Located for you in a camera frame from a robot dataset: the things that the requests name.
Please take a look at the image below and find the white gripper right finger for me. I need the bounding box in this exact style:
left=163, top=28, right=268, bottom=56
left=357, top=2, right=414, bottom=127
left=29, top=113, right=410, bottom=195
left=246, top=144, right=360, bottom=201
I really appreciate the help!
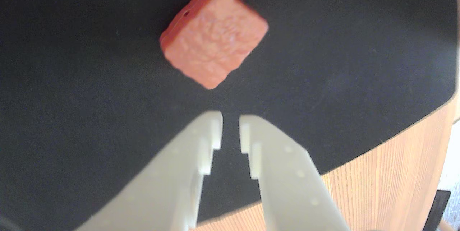
left=239, top=115, right=352, bottom=231

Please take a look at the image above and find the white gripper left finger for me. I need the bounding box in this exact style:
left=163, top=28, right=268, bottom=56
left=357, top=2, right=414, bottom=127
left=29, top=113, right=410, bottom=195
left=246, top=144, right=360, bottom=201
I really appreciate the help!
left=74, top=111, right=224, bottom=231

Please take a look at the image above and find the brown square toy block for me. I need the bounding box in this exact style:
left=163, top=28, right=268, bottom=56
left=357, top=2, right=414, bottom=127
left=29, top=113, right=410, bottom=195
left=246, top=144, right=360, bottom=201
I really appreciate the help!
left=159, top=0, right=270, bottom=91

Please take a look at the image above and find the black desk mat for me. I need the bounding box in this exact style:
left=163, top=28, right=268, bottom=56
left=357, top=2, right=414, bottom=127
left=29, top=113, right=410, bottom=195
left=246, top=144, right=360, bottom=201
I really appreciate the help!
left=0, top=0, right=459, bottom=231

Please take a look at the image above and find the black rectangular object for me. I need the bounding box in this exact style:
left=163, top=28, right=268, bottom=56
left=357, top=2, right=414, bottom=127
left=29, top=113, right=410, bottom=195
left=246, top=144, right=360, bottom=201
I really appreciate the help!
left=423, top=189, right=452, bottom=231

